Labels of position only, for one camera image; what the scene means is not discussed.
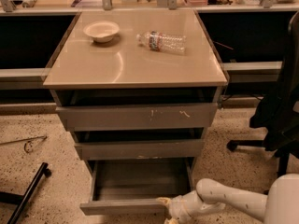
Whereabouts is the white foam-padded gripper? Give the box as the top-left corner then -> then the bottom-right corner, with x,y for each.
157,190 -> 225,224

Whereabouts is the black office chair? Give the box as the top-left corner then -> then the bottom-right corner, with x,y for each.
226,12 -> 299,176

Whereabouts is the black chair base leg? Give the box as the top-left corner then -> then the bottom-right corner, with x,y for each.
0,162 -> 51,224

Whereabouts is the white bowl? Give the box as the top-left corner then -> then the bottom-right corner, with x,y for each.
83,21 -> 120,43

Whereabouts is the grey drawer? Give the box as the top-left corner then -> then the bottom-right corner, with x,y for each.
56,102 -> 218,132
74,128 -> 204,161
80,158 -> 193,216

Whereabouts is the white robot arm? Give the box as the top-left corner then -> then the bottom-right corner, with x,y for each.
157,174 -> 299,224

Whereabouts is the small wire hook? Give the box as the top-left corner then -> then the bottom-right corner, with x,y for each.
23,140 -> 39,154

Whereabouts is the grey drawer cabinet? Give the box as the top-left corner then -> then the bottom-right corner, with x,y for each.
42,8 -> 229,173

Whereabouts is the thin metal rod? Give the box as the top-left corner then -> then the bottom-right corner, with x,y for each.
0,135 -> 47,146

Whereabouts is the clear plastic water bottle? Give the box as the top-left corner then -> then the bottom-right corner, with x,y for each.
136,31 -> 186,55

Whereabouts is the grey bottom drawer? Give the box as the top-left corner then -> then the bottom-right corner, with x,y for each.
80,158 -> 193,216

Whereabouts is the grey middle drawer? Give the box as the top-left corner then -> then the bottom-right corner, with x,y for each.
74,128 -> 204,161

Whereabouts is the grey top drawer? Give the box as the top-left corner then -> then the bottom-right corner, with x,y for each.
56,102 -> 218,132

